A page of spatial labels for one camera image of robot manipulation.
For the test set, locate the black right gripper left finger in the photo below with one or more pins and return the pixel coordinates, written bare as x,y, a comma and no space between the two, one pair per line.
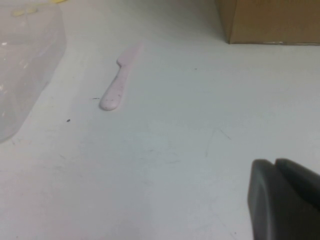
270,205

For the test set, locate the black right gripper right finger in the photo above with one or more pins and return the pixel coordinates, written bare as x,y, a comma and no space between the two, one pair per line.
302,176

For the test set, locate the brown cardboard box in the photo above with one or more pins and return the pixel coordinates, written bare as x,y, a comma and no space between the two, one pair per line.
272,22

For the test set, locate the clear plastic egg box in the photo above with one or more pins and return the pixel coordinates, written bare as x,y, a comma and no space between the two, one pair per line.
22,75

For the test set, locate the pink plastic knife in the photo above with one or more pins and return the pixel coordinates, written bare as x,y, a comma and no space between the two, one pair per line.
117,85

